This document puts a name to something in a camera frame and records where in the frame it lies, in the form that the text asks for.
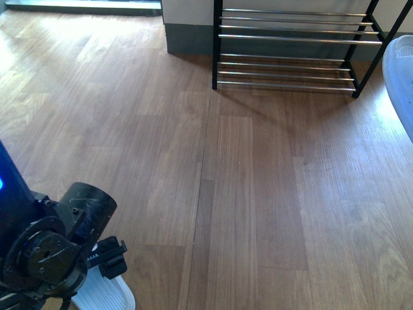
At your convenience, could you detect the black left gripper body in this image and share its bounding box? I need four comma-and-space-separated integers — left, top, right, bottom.
1, 216, 127, 309

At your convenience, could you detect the light blue foam slipper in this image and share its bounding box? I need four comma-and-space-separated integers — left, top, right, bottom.
382, 35, 412, 141
72, 236, 136, 309

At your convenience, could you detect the black metal shoe rack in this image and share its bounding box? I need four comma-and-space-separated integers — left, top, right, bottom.
212, 1, 412, 98

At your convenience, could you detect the dark grey window frame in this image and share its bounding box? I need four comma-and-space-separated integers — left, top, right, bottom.
1, 1, 163, 17

